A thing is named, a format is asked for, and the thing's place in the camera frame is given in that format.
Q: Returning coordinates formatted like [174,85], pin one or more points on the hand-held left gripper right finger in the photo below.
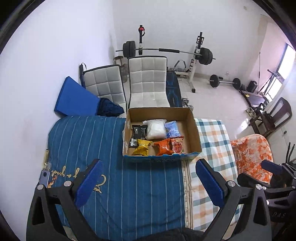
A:
[210,184]

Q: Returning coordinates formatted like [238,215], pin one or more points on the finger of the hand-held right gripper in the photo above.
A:
[271,166]
[249,179]

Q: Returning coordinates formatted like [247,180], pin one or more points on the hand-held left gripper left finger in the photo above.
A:
[89,183]

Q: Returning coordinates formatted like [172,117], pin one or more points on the red snack packet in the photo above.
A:
[177,146]

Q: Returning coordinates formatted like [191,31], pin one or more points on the cardboard box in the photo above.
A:
[189,132]

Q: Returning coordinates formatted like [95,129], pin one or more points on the orange snack packet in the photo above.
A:
[163,147]

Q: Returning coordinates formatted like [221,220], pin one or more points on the yellow snack packet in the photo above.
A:
[142,148]

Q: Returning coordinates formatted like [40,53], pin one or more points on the blue snack packet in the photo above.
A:
[172,129]

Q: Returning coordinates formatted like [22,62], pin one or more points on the black snack packet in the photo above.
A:
[138,133]

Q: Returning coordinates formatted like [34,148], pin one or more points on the white plastic packet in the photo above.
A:
[156,129]

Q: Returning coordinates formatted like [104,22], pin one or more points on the orange floral cushion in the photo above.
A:
[249,153]

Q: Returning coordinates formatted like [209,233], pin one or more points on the plaid bed sheet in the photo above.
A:
[212,143]

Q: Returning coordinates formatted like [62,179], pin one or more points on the blue striped blanket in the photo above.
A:
[92,139]

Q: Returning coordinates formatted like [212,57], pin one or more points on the blue phone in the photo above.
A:
[44,178]

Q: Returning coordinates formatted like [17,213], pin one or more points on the dark wooden chair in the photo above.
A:
[283,109]

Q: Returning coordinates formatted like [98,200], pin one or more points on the person's dark fleece clothing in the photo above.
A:
[171,235]

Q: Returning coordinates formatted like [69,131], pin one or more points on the black treadmill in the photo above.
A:
[253,98]

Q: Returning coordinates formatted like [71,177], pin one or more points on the dark blue dotted cloth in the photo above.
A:
[109,107]

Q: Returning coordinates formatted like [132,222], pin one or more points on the chrome dumbbell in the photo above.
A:
[185,101]
[190,107]

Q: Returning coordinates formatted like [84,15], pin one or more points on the black speaker box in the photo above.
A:
[252,86]

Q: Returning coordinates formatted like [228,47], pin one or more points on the black weight plate stack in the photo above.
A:
[242,87]

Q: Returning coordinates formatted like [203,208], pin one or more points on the blue foam cushion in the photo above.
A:
[74,97]

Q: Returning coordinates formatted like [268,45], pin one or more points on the short barbell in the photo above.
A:
[225,81]

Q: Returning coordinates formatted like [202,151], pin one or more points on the black weight bench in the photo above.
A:
[173,92]

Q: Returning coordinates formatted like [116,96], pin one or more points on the window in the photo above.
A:
[286,67]

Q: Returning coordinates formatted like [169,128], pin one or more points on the thin black pole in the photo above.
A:
[260,66]

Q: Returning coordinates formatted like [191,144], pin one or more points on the white quilted chair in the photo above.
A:
[148,78]
[104,81]

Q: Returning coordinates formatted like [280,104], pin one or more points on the white barbell rack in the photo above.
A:
[193,71]

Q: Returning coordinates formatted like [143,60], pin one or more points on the small wooden stool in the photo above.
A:
[120,64]

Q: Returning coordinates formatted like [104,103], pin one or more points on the long barbell with black plates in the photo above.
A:
[168,49]

